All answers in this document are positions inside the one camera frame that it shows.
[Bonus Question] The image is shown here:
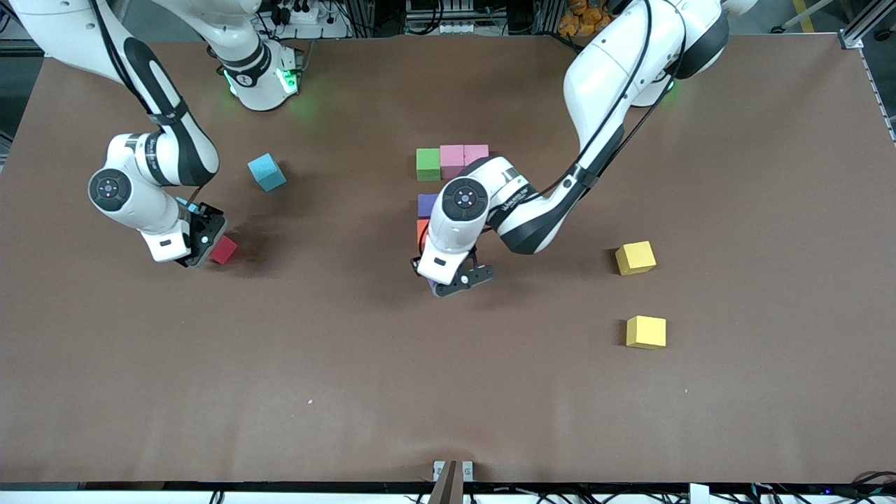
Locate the white power strip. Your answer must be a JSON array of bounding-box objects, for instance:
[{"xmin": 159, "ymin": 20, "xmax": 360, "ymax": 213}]
[{"xmin": 269, "ymin": 0, "xmax": 351, "ymax": 40}]

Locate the grey metal rod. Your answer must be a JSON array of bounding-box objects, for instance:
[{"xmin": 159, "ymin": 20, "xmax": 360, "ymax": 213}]
[{"xmin": 770, "ymin": 0, "xmax": 841, "ymax": 34}]

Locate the orange snack bag pile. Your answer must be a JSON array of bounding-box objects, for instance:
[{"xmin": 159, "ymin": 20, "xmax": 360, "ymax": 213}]
[{"xmin": 558, "ymin": 0, "xmax": 617, "ymax": 37}]

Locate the small metal bracket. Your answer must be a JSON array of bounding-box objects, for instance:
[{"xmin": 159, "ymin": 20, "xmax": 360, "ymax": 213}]
[{"xmin": 433, "ymin": 460, "xmax": 475, "ymax": 482}]

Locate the aluminium frame profile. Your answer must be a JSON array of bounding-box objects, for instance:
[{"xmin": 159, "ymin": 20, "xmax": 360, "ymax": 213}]
[{"xmin": 836, "ymin": 0, "xmax": 896, "ymax": 50}]

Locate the red foam block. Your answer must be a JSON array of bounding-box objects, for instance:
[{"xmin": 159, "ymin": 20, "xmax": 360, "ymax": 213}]
[{"xmin": 209, "ymin": 234, "xmax": 239, "ymax": 266}]

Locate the white ribbed device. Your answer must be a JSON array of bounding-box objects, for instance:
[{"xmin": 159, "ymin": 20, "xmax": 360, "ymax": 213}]
[{"xmin": 405, "ymin": 0, "xmax": 478, "ymax": 36}]

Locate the yellow foam block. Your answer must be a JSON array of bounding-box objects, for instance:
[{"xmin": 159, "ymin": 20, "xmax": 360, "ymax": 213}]
[
  {"xmin": 625, "ymin": 315, "xmax": 667, "ymax": 350},
  {"xmin": 615, "ymin": 240, "xmax": 657, "ymax": 277}
]

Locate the green foam block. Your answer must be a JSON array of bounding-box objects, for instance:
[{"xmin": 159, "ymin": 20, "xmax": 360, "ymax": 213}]
[{"xmin": 416, "ymin": 148, "xmax": 442, "ymax": 183}]

